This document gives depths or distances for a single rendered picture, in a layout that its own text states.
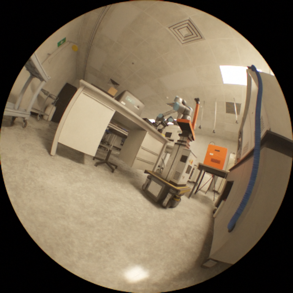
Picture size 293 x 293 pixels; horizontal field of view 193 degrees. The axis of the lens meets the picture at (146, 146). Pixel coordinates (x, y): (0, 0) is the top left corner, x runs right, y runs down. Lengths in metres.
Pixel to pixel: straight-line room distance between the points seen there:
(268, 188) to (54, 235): 0.88
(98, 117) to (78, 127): 0.26
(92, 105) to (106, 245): 1.16
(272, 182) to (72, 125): 1.48
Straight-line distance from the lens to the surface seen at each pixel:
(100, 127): 1.06
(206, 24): 2.34
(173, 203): 1.07
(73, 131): 1.06
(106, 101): 1.11
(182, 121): 1.04
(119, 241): 0.55
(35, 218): 0.57
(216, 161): 1.80
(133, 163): 1.34
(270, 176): 0.51
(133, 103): 1.28
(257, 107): 0.59
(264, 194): 0.50
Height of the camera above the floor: 0.47
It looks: 5 degrees up
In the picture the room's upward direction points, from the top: 23 degrees clockwise
